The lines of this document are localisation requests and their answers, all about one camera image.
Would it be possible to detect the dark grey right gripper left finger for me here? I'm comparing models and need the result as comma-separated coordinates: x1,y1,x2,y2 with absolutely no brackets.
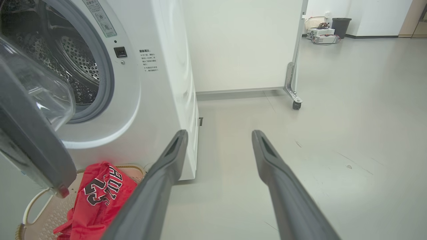
100,129,189,240

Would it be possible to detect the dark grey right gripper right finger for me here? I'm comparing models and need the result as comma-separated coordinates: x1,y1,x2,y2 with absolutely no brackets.
252,129,341,240

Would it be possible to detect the red Bulls basketball jersey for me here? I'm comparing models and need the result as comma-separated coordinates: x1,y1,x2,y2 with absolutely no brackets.
53,161,138,240

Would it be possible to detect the dark round washing machine door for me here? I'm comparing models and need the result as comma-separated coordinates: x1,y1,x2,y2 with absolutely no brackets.
0,33,78,199

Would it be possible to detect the cream perforated laundry basket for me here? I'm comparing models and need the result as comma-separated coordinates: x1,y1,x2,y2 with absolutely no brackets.
15,163,147,240

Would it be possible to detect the white washing machine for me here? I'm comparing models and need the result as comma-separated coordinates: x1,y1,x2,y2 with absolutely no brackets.
0,0,200,182

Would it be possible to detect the washing machine drum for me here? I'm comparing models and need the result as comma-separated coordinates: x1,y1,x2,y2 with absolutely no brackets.
0,0,100,105

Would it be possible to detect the white woven storage basket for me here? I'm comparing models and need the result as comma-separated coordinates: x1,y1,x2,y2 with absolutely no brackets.
304,16,327,30

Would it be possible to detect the white partition board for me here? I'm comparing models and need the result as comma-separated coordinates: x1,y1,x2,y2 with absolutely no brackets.
182,0,309,104

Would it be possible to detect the white electronic device box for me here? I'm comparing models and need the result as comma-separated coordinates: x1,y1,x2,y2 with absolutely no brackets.
307,28,339,45

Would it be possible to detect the dark grey trash bin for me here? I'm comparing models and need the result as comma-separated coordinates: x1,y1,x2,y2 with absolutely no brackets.
331,17,352,39

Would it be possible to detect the grey instruction sticker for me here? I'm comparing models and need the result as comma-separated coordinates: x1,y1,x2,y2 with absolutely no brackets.
82,0,118,38

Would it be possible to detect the beige wooden cabinet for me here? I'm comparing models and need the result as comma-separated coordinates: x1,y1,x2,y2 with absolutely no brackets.
399,0,427,38

